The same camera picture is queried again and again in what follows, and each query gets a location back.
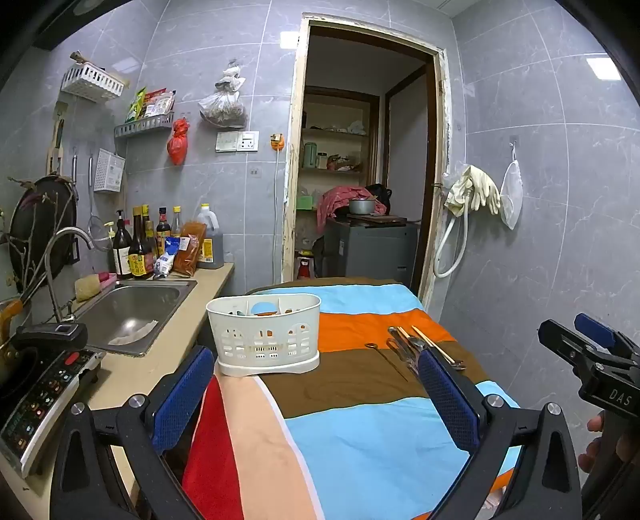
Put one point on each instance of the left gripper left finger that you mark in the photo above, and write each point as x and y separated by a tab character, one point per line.
86	482

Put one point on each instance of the person's right hand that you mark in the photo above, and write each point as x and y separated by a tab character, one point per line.
595	444

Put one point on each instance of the white wall basket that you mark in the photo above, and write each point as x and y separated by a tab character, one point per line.
93	83

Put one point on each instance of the large plastic oil jug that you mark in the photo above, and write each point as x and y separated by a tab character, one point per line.
212	246

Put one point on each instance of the red-cap sauce bottle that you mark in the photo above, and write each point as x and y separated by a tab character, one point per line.
162	231

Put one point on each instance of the pink cloth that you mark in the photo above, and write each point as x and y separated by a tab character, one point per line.
339	197

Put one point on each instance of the grey wall shelf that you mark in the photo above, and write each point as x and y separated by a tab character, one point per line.
143	125

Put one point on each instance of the small long-handled metal spoon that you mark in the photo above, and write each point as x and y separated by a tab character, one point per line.
374	347

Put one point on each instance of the wooden door frame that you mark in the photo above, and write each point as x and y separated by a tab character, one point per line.
432	290

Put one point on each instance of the metal pot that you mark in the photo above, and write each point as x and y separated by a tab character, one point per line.
362	206

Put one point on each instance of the white hanging grater box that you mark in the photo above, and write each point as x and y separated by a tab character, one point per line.
108	172

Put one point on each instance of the clear hanging plastic bag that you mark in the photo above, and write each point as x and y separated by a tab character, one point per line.
224	109

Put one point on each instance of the striped colourful table cloth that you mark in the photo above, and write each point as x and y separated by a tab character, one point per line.
348	440

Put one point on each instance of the dark soy sauce bottle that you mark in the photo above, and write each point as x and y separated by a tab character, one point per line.
121	245

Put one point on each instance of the yellow-label sauce bottle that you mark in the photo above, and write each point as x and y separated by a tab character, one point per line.
139	257

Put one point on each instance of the black hanging wok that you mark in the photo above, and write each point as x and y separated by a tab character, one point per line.
46	206

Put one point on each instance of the yellow sponge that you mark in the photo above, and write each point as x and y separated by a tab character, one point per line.
87	287

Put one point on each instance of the white wall socket panel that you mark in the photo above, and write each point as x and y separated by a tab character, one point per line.
237	141

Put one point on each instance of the hanging wire skimmer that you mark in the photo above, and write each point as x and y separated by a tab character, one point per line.
96	226

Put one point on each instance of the metal peeler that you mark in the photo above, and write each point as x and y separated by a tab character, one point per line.
402	348

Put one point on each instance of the large metal spoon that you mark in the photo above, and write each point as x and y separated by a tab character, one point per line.
413	346

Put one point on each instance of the beige kitchen countertop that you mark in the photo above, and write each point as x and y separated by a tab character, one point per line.
121	376

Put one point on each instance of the orange wall hook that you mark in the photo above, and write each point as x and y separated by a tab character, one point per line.
277	141

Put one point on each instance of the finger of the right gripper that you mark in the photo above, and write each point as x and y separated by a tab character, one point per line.
601	334
572	348

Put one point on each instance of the induction cooker control panel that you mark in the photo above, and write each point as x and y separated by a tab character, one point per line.
48	367

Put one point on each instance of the cream rubber gloves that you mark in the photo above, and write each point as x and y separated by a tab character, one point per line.
474	189

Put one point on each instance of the white plastic utensil caddy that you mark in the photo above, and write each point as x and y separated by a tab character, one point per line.
265	334

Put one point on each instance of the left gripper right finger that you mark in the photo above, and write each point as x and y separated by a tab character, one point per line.
544	482

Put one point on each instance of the wooden storage shelf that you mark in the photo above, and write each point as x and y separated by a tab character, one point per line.
338	147

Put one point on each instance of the white mesh strainer bag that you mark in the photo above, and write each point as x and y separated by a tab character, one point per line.
512	192

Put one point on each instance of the red plastic bag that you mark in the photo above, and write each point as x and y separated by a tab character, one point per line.
177	146

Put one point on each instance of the grey cabinet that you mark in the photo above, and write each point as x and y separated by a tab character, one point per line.
360	250

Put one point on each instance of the right pair wooden chopstick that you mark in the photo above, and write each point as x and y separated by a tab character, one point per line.
456	365

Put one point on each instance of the stainless steel sink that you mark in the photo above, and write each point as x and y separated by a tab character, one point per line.
127	318

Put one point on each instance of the white blue packet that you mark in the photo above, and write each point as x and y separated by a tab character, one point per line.
165	261

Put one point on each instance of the brown snack packet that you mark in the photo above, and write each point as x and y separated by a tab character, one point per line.
190	241

